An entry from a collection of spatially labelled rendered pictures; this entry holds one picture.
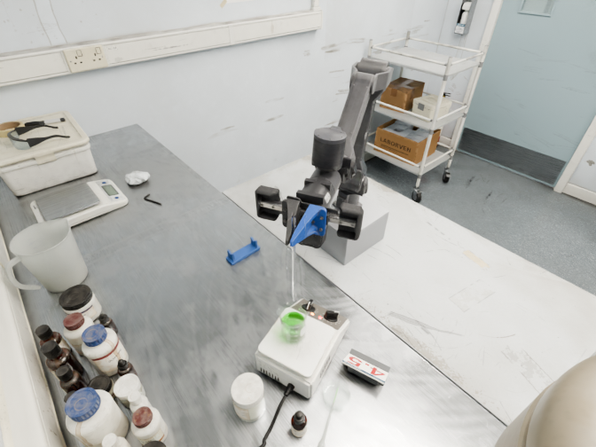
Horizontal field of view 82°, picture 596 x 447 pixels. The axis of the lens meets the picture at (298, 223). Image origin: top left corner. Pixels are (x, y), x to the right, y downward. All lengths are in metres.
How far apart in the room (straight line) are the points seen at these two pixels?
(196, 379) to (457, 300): 0.65
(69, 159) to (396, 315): 1.24
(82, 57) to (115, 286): 1.04
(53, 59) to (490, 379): 1.78
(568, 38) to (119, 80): 2.91
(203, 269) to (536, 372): 0.82
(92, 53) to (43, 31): 0.17
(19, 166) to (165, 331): 0.85
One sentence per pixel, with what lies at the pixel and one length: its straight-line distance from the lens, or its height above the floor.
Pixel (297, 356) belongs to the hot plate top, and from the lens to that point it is 0.71.
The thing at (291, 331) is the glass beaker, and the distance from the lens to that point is 0.68.
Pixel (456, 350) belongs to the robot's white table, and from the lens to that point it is 0.89.
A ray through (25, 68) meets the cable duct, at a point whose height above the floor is 1.23.
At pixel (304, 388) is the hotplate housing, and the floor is 0.95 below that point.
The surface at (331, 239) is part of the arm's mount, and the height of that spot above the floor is 0.96.
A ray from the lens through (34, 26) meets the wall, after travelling 1.80.
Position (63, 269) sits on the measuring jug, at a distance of 1.04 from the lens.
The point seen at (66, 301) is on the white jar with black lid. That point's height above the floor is 0.97.
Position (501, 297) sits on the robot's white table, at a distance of 1.04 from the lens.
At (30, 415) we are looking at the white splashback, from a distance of 0.78.
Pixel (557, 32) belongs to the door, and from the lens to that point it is 3.34.
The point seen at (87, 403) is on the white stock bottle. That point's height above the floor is 1.03.
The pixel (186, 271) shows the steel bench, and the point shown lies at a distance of 1.00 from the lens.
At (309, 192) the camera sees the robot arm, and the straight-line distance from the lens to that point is 0.58.
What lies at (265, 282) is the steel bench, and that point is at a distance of 0.94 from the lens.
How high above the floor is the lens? 1.61
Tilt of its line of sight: 40 degrees down
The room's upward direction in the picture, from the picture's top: straight up
